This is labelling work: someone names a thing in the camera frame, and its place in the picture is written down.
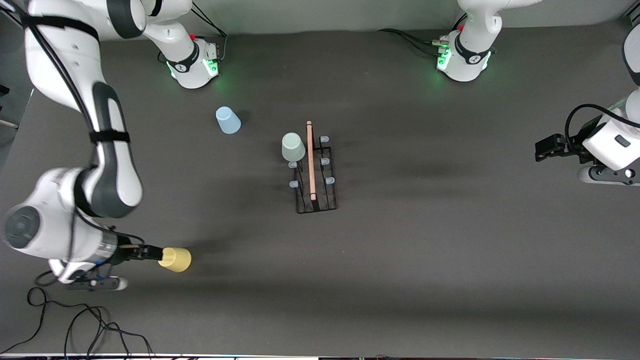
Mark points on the light blue plastic cup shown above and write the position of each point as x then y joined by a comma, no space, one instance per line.
228,122

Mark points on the dark grey table mat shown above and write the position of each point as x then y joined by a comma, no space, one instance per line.
400,275

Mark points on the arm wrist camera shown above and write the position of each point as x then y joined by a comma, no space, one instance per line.
100,284
607,176

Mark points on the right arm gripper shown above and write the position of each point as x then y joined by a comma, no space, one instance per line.
123,253

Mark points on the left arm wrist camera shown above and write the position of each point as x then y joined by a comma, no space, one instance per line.
607,176

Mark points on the light grey backdrop cloth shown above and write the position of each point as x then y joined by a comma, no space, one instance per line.
325,15

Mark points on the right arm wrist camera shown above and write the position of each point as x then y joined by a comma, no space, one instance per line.
100,284

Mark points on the yellow plastic cup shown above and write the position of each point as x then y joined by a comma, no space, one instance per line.
177,260

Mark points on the pale green plastic cup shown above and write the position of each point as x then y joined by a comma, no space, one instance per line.
293,147

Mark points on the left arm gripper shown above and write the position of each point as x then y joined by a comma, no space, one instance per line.
570,148

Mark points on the dark metal frame rail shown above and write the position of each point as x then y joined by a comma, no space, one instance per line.
635,20
12,17

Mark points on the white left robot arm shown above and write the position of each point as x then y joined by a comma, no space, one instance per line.
465,70

